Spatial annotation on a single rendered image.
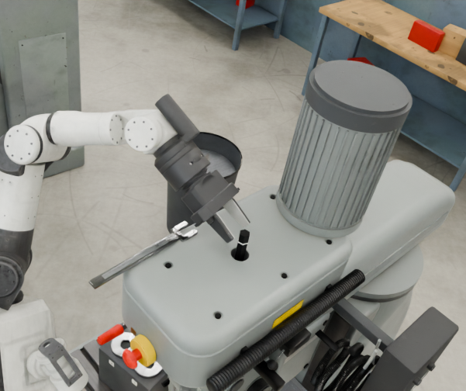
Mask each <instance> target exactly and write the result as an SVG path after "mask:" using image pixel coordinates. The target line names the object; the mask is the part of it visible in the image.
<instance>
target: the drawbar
mask: <svg viewBox="0 0 466 391"><path fill-rule="evenodd" d="M249 236H250V231H248V230H241V231H240V234H239V239H238V241H239V242H240V243H241V244H240V243H238V241H237V245H236V251H235V255H234V259H235V260H237V261H243V259H244V255H245V252H246V249H247V244H246V243H248V240H249ZM242 244H245V245H242Z"/></svg>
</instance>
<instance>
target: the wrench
mask: <svg viewBox="0 0 466 391"><path fill-rule="evenodd" d="M187 225H188V223H187V222H186V221H184V222H182V223H179V224H178V225H177V226H175V227H174V228H172V229H170V232H171V233H172V234H169V235H167V236H166V237H164V238H162V239H161V240H159V241H158V242H156V243H154V244H152V245H150V246H149V247H147V248H145V249H143V250H142V251H140V252H138V253H136V254H135V255H133V256H131V257H130V258H127V259H126V260H125V261H122V262H121V263H119V264H117V265H116V266H114V267H112V268H110V269H109V270H107V271H105V272H103V273H102V274H100V275H98V276H96V277H94V278H93V279H91V280H90V281H89V284H90V285H91V286H92V287H93V288H94V289H97V288H98V287H100V286H101V285H104V284H105V283H107V282H108V281H110V280H112V279H114V278H115V277H117V276H118V275H121V274H122V273H124V272H125V271H127V270H129V269H131V268H132V267H134V266H135V265H138V264H139V263H140V262H142V261H144V260H146V259H148V258H149V257H151V256H152V255H154V254H156V253H157V252H159V251H161V250H163V249H165V248H166V247H168V246H169V245H171V244H173V243H174V242H176V241H178V240H180V241H181V242H184V241H186V240H188V239H190V238H191V237H194V236H195V235H196V234H198V231H197V230H191V231H190V232H188V233H186V234H185V235H183V234H182V233H180V232H179V230H182V229H183V228H185V227H187Z"/></svg>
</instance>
